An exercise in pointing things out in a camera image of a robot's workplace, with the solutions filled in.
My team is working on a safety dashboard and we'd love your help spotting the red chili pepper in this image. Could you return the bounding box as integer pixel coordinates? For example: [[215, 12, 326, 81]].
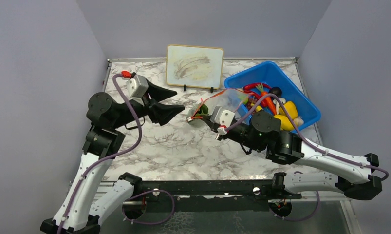
[[244, 90, 261, 103], [242, 82, 271, 90]]

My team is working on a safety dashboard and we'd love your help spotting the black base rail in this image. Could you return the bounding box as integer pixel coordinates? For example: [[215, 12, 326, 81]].
[[122, 179, 301, 215]]

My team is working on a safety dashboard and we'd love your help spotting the orange carrot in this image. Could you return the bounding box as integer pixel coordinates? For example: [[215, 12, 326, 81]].
[[257, 87, 276, 115]]

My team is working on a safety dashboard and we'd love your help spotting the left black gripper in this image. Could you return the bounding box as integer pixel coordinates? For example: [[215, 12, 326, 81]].
[[112, 77, 185, 128]]

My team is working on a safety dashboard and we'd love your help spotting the purple cable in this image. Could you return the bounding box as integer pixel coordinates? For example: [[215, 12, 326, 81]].
[[56, 70, 175, 234], [216, 93, 390, 223]]

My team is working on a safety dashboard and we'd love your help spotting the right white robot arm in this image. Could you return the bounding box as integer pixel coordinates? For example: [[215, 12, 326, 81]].
[[201, 110, 382, 200]]

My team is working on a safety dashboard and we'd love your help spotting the dark purple mushroom cap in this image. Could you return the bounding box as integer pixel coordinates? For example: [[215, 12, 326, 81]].
[[269, 86, 282, 98]]

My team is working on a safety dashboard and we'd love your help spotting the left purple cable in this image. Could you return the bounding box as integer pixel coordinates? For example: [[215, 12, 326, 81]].
[[56, 70, 175, 234]]

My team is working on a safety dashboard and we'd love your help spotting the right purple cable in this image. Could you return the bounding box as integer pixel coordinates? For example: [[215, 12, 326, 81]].
[[216, 93, 390, 223]]

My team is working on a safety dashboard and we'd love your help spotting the clear orange-zip plastic bag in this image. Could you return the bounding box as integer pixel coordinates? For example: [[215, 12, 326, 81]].
[[185, 88, 251, 128]]

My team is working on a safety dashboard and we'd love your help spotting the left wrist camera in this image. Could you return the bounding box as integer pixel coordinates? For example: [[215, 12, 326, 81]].
[[127, 75, 149, 98]]

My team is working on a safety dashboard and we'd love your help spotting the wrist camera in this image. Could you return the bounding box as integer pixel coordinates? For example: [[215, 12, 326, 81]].
[[127, 75, 149, 98], [210, 106, 235, 135]]

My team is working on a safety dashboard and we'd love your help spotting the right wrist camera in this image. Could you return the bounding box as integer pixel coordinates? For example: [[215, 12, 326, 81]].
[[210, 106, 235, 135]]

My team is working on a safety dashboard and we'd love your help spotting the white garlic near mango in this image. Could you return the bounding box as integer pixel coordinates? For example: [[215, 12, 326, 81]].
[[293, 117, 304, 127]]

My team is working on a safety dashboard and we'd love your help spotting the yellow bell pepper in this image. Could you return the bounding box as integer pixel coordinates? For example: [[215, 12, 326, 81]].
[[279, 101, 298, 119]]

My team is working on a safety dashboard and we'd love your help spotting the yellow-framed whiteboard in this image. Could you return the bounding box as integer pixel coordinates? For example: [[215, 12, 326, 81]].
[[165, 44, 224, 90]]

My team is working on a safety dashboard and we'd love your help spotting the yellow banana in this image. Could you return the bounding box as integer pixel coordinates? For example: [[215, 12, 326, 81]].
[[250, 103, 263, 112]]

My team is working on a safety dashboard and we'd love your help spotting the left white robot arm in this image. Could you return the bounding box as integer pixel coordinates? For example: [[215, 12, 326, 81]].
[[40, 78, 184, 234]]

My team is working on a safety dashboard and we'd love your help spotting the blue plastic bin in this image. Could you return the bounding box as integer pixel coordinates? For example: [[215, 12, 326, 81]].
[[224, 61, 321, 130]]

